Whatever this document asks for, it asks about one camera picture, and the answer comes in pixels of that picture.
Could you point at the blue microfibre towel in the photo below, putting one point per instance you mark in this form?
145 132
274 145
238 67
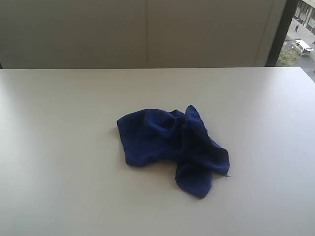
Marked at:
152 135

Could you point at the white van outside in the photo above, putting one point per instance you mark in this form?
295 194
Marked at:
302 48

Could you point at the dark window frame post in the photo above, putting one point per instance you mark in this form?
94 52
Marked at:
284 24

